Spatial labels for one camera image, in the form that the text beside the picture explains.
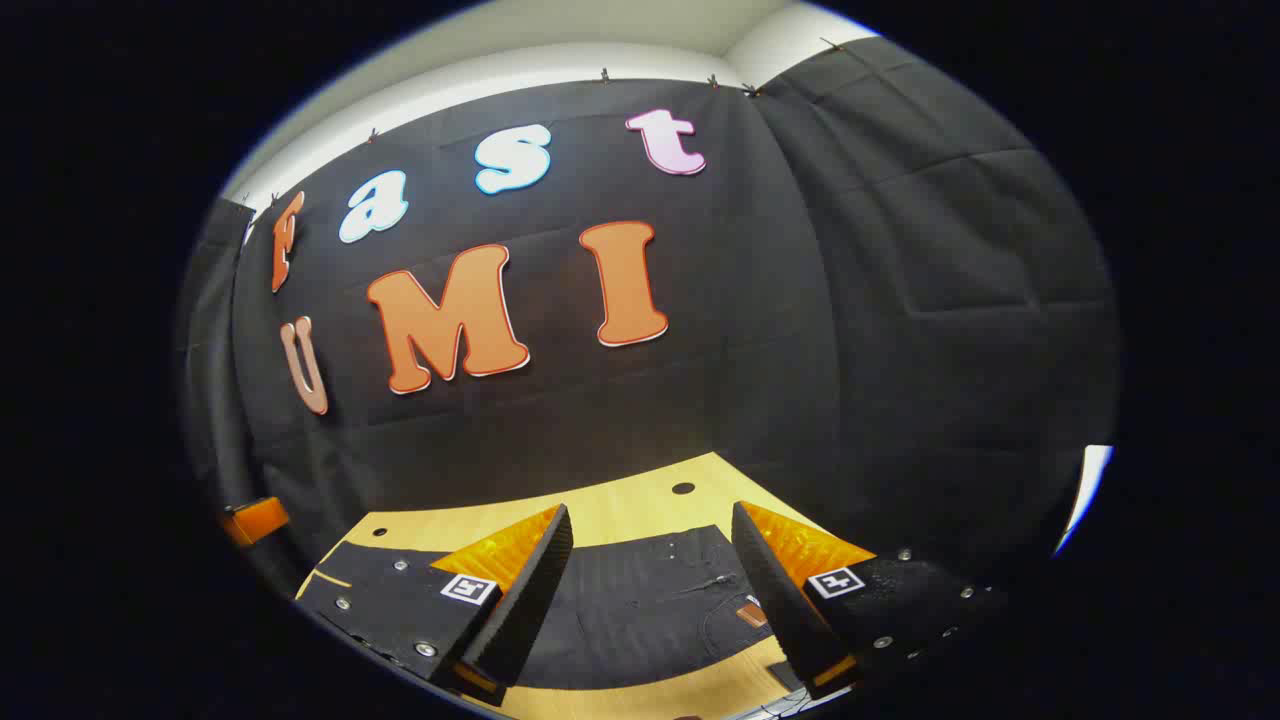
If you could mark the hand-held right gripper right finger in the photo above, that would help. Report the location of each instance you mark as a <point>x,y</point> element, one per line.
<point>775,600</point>

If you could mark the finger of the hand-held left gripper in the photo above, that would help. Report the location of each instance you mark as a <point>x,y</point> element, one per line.
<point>258,521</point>

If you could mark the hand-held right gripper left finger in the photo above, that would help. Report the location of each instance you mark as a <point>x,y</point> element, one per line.
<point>530,600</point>

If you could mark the dark grey jeans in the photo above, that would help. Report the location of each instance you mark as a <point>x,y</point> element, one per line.
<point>640,600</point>

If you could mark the black backdrop cloth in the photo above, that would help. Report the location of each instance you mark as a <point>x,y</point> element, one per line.
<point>800,300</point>

